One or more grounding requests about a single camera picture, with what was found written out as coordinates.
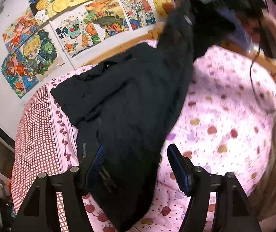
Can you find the red haired girl drawing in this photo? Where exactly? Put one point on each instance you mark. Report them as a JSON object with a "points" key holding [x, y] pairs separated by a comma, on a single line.
{"points": [[18, 73]]}

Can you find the orange fruit drawing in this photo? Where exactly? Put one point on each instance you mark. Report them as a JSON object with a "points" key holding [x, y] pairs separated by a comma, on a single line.
{"points": [[77, 32]]}

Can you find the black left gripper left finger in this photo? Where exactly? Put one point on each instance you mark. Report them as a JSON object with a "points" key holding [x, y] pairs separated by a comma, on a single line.
{"points": [[39, 209]]}

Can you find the black padded jacket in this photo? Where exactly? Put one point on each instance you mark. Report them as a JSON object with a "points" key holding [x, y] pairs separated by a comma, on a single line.
{"points": [[128, 104]]}

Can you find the pineapple yellow drawing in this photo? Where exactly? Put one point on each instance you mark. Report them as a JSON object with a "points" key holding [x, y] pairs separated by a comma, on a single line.
{"points": [[44, 10]]}

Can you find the red checked bed sheet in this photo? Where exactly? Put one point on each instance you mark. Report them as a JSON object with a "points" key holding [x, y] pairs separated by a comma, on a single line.
{"points": [[44, 142]]}

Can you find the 2024 dragon drawing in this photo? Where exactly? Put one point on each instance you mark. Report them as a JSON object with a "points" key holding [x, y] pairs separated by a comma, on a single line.
{"points": [[139, 13]]}

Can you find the wooden bed frame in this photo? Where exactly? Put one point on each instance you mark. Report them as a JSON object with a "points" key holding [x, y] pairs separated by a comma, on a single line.
{"points": [[154, 33]]}

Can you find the person right hand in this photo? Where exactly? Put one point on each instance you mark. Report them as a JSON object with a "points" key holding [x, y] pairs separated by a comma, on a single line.
{"points": [[252, 25]]}

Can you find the blond boy cartoon drawing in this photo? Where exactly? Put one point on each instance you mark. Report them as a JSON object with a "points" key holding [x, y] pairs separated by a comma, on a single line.
{"points": [[41, 54]]}

